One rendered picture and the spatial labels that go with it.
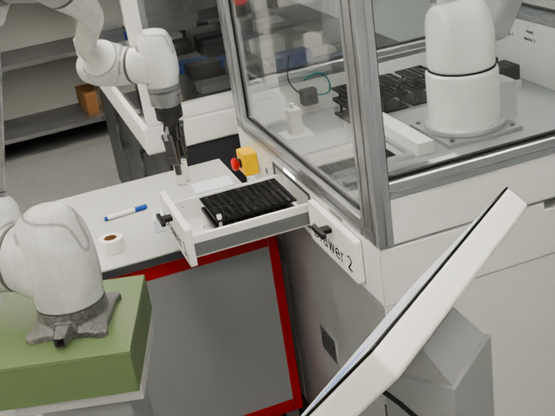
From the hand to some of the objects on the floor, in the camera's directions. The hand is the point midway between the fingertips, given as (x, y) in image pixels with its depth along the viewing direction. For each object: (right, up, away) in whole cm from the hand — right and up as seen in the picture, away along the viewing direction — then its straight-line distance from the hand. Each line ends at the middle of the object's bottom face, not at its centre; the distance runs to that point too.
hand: (182, 172), depth 248 cm
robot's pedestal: (-6, -113, -18) cm, 115 cm away
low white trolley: (+1, -80, +54) cm, 96 cm away
